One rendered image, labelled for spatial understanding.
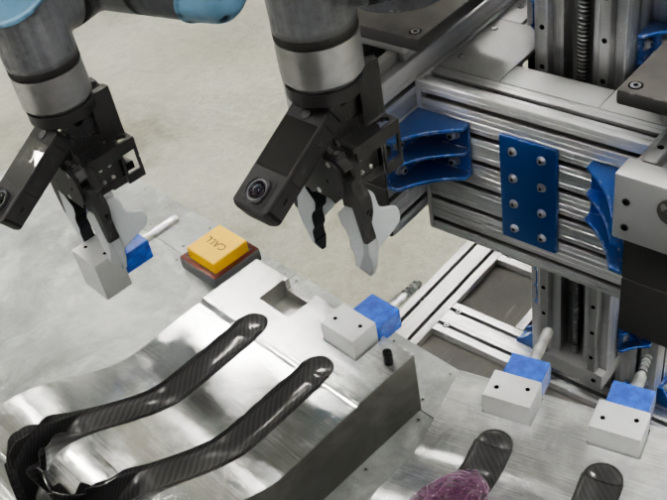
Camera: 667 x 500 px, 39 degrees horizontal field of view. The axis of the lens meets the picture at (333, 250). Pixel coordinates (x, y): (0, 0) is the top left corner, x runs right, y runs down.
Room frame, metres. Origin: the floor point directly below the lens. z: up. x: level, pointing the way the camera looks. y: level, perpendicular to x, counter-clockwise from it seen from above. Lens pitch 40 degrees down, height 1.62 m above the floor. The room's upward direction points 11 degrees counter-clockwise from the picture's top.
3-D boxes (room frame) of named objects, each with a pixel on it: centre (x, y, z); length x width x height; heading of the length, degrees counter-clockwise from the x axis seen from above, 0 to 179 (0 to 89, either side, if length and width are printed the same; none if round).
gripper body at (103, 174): (0.89, 0.25, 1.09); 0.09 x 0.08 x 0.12; 127
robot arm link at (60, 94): (0.89, 0.25, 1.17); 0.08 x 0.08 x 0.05
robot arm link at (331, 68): (0.73, -0.02, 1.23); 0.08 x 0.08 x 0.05
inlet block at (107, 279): (0.90, 0.24, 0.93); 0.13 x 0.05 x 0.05; 127
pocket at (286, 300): (0.80, 0.06, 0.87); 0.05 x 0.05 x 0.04; 37
